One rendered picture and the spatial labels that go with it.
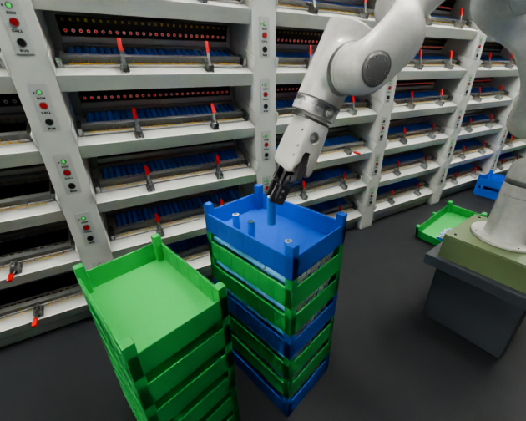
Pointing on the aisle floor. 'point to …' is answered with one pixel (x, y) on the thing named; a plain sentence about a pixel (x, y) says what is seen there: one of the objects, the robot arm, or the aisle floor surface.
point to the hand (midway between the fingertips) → (277, 191)
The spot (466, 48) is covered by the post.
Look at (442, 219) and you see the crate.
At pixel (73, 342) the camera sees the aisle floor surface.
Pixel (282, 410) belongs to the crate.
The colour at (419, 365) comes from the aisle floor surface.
